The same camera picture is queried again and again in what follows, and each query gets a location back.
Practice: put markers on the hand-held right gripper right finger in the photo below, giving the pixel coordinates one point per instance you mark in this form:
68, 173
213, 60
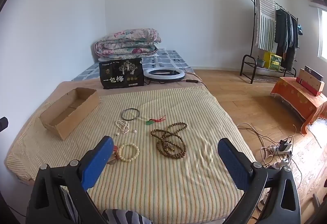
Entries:
233, 166

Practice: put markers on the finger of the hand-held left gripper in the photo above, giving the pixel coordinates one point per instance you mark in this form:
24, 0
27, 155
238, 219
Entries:
3, 123

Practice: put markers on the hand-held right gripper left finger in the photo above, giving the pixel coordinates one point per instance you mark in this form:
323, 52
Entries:
98, 161

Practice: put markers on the cardboard box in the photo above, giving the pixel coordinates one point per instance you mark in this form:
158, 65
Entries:
72, 118

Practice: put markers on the dark metal bangle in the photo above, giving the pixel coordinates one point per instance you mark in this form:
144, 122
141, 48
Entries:
122, 114

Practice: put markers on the white power strip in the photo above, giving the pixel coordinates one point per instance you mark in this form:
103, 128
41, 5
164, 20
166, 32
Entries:
274, 148

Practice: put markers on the person's striped clothing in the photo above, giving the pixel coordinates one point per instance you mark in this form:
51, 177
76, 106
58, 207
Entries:
122, 216

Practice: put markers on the yellow striped blanket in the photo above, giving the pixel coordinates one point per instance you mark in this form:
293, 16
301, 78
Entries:
163, 188

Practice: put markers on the brown blanket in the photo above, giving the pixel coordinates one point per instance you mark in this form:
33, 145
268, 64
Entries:
76, 84

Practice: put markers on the black snack bag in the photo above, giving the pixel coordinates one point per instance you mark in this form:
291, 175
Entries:
121, 74

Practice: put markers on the orange cloth covered table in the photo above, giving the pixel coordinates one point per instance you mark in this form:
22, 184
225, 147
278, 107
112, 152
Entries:
293, 96

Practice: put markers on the long red box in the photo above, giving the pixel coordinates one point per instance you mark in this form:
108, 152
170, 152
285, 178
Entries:
306, 87

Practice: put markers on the small green pot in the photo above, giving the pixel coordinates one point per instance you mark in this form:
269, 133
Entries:
260, 61

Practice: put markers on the yellow plastic crate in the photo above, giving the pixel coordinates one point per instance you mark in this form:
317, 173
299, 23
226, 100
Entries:
272, 60

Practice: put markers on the long wooden box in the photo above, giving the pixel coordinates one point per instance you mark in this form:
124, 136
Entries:
310, 81

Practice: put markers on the folded floral quilt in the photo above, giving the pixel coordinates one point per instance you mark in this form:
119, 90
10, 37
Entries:
125, 44

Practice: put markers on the blue plaid bed sheet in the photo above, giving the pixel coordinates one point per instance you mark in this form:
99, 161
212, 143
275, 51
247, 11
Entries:
168, 59

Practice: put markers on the dark hanging clothes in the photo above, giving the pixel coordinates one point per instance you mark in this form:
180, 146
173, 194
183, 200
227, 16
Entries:
283, 32

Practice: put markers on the black clothes rack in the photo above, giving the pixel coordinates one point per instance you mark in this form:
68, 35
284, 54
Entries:
253, 22

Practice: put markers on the striped hanging towel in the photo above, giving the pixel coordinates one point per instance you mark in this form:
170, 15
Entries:
264, 22

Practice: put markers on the window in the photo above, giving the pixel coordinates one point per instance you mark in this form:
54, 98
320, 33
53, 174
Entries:
322, 35

